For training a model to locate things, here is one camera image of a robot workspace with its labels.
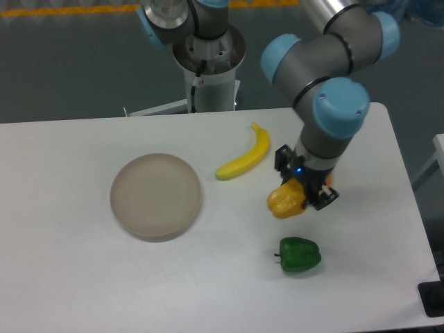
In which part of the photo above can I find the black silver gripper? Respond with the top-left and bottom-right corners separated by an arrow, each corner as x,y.
275,142 -> 339,211

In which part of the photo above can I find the yellow bell pepper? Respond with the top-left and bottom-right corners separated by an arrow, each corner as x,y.
267,178 -> 306,219

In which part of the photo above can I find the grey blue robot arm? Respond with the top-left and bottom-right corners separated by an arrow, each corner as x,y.
137,1 -> 400,219

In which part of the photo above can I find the orange pepper slice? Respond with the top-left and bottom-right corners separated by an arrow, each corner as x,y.
326,173 -> 333,187

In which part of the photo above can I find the green bell pepper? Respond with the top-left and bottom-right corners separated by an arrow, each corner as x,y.
273,237 -> 322,273

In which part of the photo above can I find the yellow banana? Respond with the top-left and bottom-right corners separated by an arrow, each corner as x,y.
214,122 -> 271,180

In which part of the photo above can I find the white furniture edge right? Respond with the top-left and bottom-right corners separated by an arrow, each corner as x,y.
411,133 -> 443,191

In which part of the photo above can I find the beige round plate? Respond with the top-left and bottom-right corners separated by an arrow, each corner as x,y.
110,153 -> 202,242

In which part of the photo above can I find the black device at table corner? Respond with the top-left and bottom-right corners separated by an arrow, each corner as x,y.
418,281 -> 444,318

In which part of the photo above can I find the blue plastic bag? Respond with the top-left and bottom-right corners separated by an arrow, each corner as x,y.
360,0 -> 443,31

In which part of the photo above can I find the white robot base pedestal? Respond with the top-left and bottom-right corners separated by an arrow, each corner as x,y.
126,24 -> 246,117

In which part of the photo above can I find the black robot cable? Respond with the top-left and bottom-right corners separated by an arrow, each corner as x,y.
189,59 -> 208,114

